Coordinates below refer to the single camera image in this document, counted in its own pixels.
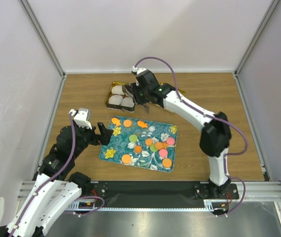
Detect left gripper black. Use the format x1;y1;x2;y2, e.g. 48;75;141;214
71;118;113;158

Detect metal tongs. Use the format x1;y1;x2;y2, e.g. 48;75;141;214
122;84;151;114

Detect green round cookie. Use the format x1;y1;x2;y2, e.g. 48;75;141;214
129;134;138;143

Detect orange fish cookie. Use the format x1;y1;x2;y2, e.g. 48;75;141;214
111;117;121;127
137;120;148;128

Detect black sandwich cookie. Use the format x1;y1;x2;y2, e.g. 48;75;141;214
124;87;133;97

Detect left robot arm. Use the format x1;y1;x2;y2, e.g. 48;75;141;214
0;121;113;237

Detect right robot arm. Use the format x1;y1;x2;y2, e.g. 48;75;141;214
130;67;232;198

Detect orange round cookie top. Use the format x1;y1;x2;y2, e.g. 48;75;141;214
123;119;133;127

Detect white paper cup front-right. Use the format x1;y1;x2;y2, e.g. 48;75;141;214
121;97;135;108

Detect white paper cup back-left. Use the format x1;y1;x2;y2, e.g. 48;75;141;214
111;85;125;95

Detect orange dotted cookie front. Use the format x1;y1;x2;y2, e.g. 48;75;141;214
121;154;132;164

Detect orange dotted cookie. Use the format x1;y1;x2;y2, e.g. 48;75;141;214
121;154;132;164
162;158;173;168

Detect square cookie tin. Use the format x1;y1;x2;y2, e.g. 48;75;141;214
105;81;136;113

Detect gold tin lid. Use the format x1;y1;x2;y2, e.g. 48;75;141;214
155;82;186;114

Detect white paper cup front-left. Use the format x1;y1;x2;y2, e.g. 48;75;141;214
108;95;123;105

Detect orange round cookie centre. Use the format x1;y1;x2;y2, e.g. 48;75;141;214
145;138;153;147

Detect teal floral tray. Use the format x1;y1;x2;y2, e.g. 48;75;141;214
99;116;178;173

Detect green cookie under pile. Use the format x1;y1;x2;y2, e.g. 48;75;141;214
150;144;157;152

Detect orange round cookie pile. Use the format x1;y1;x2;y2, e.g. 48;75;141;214
154;142;163;150

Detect pink round cookie upper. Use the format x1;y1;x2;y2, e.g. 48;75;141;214
166;137;176;146

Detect pink round cookie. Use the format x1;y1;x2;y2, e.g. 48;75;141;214
166;137;176;146
159;149;168;158

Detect pink round cookie lower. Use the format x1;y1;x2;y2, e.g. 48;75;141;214
159;149;168;158

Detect orange dotted cookie right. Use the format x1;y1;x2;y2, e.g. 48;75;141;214
162;158;173;168

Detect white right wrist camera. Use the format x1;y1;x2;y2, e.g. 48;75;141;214
131;66;147;76

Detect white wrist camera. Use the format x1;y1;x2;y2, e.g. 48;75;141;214
69;108;92;129
131;66;147;76

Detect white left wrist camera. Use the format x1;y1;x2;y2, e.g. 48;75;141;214
69;108;92;129

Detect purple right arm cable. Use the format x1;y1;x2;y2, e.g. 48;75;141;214
132;57;248;218

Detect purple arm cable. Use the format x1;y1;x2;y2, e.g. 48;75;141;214
132;57;248;218
7;111;105;237

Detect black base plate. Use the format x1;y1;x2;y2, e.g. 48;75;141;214
91;181;240;209

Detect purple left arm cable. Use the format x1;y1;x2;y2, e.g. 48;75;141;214
7;111;105;237

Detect aluminium frame rail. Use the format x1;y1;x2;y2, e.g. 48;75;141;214
17;180;281;213

